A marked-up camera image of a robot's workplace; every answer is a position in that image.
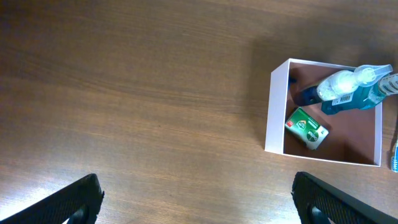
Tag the blue disposable razor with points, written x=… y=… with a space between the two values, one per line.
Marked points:
x=292 y=83

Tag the clear spray bottle dark liquid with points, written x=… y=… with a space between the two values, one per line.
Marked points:
x=342 y=83

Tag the green white soap box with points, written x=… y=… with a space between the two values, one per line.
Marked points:
x=306 y=128

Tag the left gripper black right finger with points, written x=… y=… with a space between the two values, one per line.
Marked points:
x=319 y=202

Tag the blue white toothbrush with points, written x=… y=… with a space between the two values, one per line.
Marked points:
x=394 y=157

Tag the teal mouthwash bottle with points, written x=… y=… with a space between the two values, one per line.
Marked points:
x=363 y=98

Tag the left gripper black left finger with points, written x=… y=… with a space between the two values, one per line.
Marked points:
x=79 y=202

